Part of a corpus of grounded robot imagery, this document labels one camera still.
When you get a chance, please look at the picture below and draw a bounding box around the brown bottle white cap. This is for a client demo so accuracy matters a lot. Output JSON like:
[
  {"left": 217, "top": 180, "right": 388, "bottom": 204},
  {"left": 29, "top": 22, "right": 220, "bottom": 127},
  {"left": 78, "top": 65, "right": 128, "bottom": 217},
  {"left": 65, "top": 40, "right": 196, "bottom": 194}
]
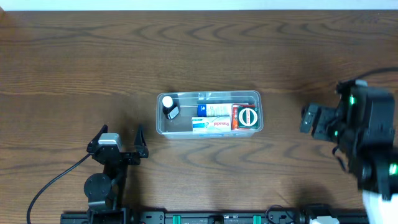
[{"left": 162, "top": 95, "right": 180, "bottom": 119}]

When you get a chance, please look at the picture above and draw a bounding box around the long blue white box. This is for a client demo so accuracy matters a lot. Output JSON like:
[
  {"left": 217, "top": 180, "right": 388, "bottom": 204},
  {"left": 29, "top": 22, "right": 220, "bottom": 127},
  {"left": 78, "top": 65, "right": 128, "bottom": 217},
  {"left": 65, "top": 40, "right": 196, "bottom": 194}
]
[{"left": 197, "top": 103, "right": 233, "bottom": 117}]

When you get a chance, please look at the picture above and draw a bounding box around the white blue Panadol box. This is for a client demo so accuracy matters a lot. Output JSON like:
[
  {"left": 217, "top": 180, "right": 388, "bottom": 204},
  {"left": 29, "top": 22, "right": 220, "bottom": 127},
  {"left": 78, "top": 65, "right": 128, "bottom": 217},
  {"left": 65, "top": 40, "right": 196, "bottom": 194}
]
[{"left": 192, "top": 116, "right": 231, "bottom": 133}]

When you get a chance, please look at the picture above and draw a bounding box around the green box round label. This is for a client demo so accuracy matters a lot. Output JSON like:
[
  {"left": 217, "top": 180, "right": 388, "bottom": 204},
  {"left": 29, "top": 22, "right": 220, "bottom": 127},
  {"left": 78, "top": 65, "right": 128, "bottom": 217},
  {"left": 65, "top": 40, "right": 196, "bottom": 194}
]
[{"left": 237, "top": 107, "right": 259, "bottom": 129}]

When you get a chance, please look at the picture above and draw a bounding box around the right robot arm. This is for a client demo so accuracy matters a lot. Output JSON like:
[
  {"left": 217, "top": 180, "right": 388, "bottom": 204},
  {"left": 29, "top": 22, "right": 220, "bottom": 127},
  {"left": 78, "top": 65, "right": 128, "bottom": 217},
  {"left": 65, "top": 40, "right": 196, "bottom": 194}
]
[{"left": 300, "top": 80, "right": 397, "bottom": 223}]

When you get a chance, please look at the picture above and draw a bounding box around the black mounting rail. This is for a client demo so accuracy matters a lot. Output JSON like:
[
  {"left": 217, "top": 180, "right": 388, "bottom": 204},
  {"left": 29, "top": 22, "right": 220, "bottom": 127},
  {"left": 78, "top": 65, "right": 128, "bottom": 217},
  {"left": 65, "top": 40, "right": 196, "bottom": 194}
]
[{"left": 60, "top": 210, "right": 369, "bottom": 224}]

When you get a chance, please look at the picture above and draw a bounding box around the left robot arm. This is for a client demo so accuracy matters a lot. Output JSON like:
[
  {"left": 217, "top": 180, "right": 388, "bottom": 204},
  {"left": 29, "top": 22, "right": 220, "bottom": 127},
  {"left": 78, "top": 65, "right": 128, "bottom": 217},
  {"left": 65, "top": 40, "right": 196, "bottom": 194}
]
[{"left": 84, "top": 125, "right": 149, "bottom": 223}]

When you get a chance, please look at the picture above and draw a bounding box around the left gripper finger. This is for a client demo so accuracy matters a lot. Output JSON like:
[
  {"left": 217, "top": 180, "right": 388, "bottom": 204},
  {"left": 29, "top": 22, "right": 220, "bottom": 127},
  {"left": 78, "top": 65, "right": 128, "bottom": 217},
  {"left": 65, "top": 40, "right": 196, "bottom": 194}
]
[
  {"left": 87, "top": 124, "right": 108, "bottom": 148},
  {"left": 134, "top": 124, "right": 147, "bottom": 152}
]

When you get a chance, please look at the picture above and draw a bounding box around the clear plastic container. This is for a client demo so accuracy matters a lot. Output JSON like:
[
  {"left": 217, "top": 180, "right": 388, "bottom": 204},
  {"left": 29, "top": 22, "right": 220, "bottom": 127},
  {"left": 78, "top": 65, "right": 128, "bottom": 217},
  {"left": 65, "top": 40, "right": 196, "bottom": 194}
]
[{"left": 156, "top": 90, "right": 264, "bottom": 139}]

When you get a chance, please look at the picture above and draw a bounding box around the left black cable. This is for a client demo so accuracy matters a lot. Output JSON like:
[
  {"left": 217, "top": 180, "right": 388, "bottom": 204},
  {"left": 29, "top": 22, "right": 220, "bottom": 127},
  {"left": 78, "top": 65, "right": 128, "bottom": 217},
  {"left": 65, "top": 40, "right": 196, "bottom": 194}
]
[{"left": 26, "top": 152, "right": 93, "bottom": 224}]

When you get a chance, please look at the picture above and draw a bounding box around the red medicine box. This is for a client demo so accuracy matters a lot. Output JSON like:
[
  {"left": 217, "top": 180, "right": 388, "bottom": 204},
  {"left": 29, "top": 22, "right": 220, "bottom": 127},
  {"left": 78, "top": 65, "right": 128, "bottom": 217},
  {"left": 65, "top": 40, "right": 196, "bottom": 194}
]
[{"left": 231, "top": 104, "right": 255, "bottom": 130}]

